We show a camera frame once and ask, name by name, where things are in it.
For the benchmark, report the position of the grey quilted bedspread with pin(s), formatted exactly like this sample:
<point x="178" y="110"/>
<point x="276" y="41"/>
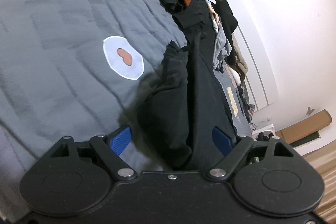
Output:
<point x="79" y="68"/>

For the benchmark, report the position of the black printed t-shirt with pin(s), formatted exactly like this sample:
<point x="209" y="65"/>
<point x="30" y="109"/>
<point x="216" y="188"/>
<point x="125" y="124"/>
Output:
<point x="179" y="115"/>

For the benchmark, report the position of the black hoodie on pile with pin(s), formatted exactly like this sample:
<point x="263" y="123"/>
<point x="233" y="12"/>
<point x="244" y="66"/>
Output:
<point x="229" y="23"/>

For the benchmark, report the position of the folded beige blanket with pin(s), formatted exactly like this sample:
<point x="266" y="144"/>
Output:
<point x="240" y="65"/>

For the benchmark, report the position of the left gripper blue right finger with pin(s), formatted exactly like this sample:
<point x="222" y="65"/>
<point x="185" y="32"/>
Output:
<point x="234" y="155"/>

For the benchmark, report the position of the grey sweatshirt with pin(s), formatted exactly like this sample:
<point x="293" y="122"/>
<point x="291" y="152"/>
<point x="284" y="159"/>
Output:
<point x="222" y="49"/>

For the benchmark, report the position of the white headboard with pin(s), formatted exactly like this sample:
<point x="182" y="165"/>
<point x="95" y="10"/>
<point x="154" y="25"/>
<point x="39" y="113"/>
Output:
<point x="260" y="80"/>

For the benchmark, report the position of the white pillow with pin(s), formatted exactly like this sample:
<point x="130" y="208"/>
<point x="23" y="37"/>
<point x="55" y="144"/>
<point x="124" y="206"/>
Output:
<point x="236" y="76"/>

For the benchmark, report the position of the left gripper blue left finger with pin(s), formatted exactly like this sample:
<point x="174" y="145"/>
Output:
<point x="109" y="148"/>

